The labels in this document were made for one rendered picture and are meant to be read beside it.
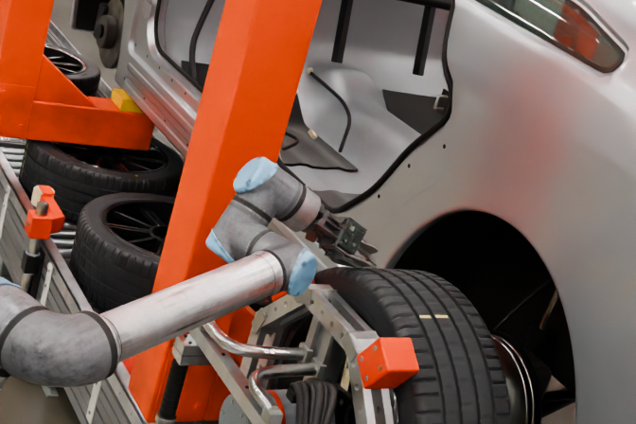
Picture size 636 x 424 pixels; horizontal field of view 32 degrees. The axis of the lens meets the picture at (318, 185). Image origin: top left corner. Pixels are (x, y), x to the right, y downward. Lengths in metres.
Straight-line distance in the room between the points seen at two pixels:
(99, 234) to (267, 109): 1.43
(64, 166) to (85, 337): 2.68
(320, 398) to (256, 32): 0.84
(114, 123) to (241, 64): 2.16
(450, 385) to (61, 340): 0.80
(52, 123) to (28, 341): 2.81
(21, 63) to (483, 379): 2.66
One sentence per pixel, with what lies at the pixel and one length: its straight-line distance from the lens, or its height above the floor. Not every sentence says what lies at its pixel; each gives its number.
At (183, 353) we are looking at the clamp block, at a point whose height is 0.93.
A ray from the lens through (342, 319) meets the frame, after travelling 2.22.
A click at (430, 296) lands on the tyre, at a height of 1.18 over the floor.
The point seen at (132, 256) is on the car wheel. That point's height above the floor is 0.50.
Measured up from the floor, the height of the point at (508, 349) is 1.01.
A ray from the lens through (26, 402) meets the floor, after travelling 3.81.
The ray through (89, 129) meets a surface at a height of 0.59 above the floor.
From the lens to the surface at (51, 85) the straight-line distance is 4.49.
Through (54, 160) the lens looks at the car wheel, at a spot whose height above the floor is 0.49.
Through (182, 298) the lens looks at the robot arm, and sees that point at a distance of 1.92.
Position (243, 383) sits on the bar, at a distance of 2.18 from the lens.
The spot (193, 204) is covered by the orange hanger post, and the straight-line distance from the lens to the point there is 2.63.
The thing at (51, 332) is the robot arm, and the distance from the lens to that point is 1.77.
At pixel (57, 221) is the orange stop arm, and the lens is 3.92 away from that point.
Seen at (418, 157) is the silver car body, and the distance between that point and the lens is 2.80.
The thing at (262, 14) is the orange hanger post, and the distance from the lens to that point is 2.46.
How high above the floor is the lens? 2.04
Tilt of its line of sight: 18 degrees down
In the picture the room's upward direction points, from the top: 17 degrees clockwise
